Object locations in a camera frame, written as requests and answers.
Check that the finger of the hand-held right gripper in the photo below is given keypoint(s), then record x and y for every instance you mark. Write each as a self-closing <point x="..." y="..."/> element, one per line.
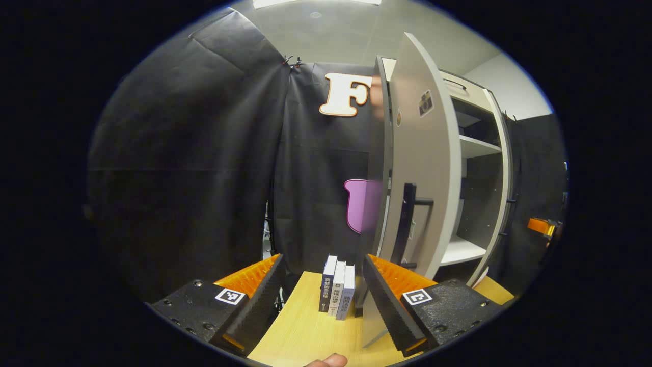
<point x="539" y="226"/>

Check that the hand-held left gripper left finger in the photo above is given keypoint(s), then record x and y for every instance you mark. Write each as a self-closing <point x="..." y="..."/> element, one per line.
<point x="254" y="311"/>

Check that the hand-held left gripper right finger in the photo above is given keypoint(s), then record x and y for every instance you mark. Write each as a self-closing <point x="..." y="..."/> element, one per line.
<point x="389" y="306"/>

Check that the white cabinet door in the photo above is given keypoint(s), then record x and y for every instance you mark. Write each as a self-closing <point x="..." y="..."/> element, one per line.
<point x="501" y="153"/>
<point x="428" y="153"/>

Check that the white and grey cabinet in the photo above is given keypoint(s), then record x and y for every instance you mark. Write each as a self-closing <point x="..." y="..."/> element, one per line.
<point x="476" y="204"/>

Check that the white cabinet drawer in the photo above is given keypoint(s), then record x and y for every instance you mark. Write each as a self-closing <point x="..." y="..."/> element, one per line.
<point x="471" y="89"/>

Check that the dark spine book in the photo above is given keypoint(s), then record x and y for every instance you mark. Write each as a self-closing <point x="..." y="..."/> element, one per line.
<point x="327" y="283"/>

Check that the ceiling light panel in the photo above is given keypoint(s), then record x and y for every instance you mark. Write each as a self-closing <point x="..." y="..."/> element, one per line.
<point x="316" y="2"/>

